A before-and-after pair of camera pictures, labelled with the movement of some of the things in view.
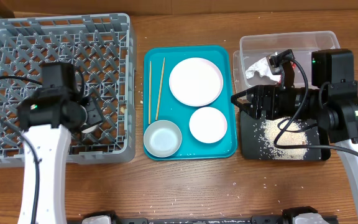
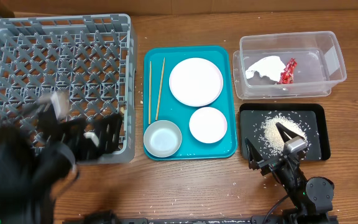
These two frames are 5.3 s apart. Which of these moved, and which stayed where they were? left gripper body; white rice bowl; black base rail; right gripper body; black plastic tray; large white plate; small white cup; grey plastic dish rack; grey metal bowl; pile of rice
Moved: left gripper body; right gripper body; small white cup
Stayed: black plastic tray; grey plastic dish rack; white rice bowl; large white plate; pile of rice; grey metal bowl; black base rail
